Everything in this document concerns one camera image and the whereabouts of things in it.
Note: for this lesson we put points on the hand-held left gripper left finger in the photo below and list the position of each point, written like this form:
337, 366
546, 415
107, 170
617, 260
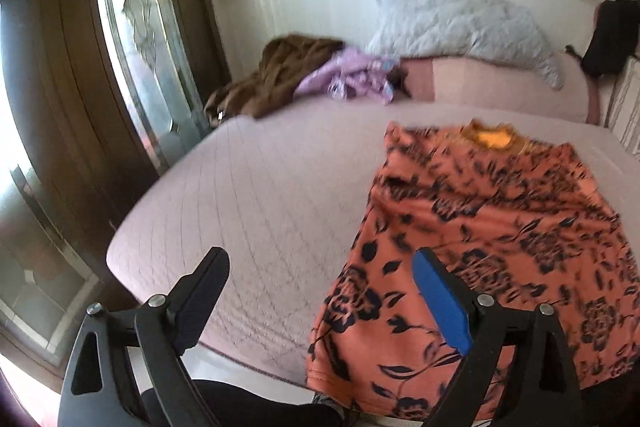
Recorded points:
198, 301

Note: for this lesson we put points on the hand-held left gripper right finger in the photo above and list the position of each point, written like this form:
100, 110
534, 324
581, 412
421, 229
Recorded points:
442, 307

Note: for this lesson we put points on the orange black floral garment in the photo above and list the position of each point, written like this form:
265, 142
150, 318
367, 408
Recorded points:
500, 217

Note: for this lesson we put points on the bed with pink quilted cover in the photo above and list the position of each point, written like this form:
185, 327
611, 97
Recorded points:
275, 197

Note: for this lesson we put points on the plain glass door panel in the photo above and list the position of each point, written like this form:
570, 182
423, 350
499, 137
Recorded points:
35, 267

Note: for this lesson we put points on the pink folded blanket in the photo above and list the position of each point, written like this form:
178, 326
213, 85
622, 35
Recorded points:
500, 87

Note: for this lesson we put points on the brown garment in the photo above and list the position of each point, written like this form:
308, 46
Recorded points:
280, 72

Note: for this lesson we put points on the purple garment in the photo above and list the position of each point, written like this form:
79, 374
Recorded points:
350, 77

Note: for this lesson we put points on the white striped cloth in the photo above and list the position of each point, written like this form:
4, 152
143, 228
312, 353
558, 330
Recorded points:
627, 102

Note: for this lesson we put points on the grey quilted pillow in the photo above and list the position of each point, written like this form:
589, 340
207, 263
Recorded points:
450, 27

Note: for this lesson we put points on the ornate glass door panel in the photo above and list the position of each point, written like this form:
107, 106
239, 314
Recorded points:
140, 7

